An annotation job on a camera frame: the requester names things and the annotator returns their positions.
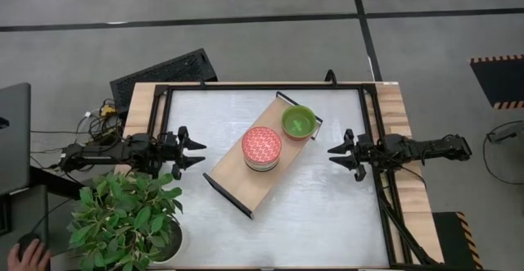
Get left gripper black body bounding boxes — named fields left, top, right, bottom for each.
left=161, top=125, right=190, bottom=181

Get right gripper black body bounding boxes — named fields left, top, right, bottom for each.
left=346, top=129, right=384, bottom=182

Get green plastic bowl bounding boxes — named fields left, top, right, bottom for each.
left=281, top=105, right=318, bottom=139

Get pink zigzag patterned bowl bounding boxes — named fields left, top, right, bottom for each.
left=241, top=125, right=283, bottom=168

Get wooden shelf black metal legs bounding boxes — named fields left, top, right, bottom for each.
left=202, top=91, right=323, bottom=220

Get black perforated panel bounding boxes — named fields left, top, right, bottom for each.
left=109, top=47, right=219, bottom=100

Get white plant pot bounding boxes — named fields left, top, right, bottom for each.
left=157, top=217, right=185, bottom=264

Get green leafy plant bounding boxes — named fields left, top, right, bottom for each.
left=67, top=171, right=184, bottom=271

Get black mat hazard striped edge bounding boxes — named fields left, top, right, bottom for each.
left=432, top=211, right=484, bottom=271
left=469, top=54, right=524, bottom=111

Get grey laptop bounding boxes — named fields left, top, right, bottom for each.
left=0, top=82, right=32, bottom=196

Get black computer mouse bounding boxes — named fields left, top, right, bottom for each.
left=16, top=233, right=42, bottom=251

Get person's hand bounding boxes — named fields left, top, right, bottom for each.
left=7, top=238, right=52, bottom=271

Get black cable bundle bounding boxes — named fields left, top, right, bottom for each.
left=30, top=97, right=126, bottom=169

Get black cable with grey box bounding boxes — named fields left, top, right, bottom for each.
left=482, top=120, right=524, bottom=186

